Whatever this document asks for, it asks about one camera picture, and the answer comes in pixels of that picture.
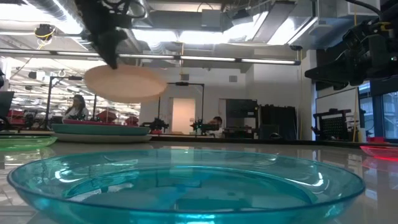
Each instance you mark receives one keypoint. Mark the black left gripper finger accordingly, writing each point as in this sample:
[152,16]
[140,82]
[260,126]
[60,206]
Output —
[110,46]

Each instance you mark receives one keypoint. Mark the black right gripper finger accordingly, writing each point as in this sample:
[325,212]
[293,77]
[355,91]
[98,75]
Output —
[340,85]
[332,71]

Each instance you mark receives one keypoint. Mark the peach plastic plate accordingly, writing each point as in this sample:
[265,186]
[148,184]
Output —
[127,85]

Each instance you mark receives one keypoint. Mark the clear pink plastic plate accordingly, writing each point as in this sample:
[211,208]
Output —
[381,152]

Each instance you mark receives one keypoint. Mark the large teal plastic plate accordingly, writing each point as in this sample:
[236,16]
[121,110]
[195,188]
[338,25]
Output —
[99,129]

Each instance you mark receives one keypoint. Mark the clear green plastic plate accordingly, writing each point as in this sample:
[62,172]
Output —
[21,143]

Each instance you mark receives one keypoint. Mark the clear cyan plastic plate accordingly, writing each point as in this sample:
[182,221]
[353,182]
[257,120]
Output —
[186,186]

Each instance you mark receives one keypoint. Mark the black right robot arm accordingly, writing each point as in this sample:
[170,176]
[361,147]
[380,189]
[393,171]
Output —
[391,7]

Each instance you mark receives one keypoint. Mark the black background robot arm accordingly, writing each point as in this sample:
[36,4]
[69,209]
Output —
[157,125]
[202,126]

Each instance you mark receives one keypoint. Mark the white board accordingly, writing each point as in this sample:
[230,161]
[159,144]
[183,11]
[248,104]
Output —
[339,99]

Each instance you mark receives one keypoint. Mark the yellow pole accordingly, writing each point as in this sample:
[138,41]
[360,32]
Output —
[355,118]

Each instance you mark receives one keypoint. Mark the black pegboard cart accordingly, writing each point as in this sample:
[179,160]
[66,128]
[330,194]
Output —
[334,126]

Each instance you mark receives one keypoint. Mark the red bin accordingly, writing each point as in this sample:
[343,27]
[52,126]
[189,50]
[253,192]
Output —
[107,116]

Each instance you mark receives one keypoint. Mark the person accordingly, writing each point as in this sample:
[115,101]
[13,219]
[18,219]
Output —
[76,109]
[217,122]

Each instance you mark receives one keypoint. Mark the black storage crates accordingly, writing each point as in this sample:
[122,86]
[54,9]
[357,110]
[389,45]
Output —
[278,121]

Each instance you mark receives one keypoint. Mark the long ceiling light strip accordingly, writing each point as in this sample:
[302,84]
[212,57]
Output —
[202,58]

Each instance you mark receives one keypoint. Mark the black shelf rack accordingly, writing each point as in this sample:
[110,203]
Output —
[241,109]

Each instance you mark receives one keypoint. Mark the dark window frame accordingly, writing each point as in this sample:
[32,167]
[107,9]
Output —
[377,115]

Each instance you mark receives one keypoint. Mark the silver ceiling air duct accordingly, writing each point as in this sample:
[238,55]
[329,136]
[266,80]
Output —
[273,18]

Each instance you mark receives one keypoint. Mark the black metal table frame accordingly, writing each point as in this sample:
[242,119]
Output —
[280,141]

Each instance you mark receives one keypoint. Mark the black gantry frame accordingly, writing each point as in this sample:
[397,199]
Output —
[49,102]
[202,102]

